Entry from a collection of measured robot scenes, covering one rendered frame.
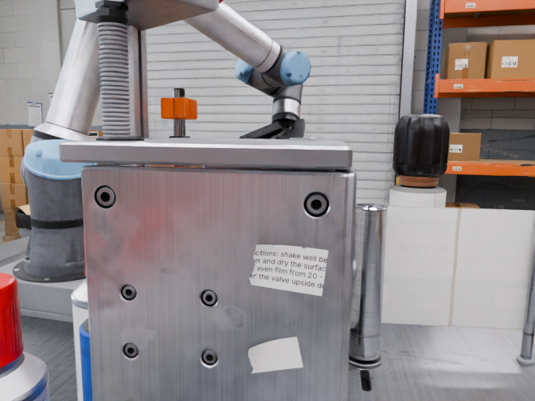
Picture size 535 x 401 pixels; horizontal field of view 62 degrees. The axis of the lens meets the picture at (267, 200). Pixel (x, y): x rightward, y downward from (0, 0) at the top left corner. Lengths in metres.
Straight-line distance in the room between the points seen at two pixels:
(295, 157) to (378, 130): 4.71
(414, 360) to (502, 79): 3.80
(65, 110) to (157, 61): 4.65
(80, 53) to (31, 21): 5.86
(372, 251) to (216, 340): 0.35
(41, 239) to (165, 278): 0.71
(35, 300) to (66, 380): 0.24
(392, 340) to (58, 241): 0.57
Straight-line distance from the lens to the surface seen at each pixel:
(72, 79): 1.00
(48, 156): 0.84
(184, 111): 0.65
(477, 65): 4.37
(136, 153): 0.17
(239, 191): 0.16
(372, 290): 0.52
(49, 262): 0.86
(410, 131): 0.70
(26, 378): 0.23
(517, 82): 4.29
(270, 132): 1.13
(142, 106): 0.66
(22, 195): 4.68
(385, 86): 4.89
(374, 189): 4.91
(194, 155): 0.16
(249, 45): 0.99
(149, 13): 0.59
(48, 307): 0.85
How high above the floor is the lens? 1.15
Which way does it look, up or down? 9 degrees down
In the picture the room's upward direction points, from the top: 1 degrees clockwise
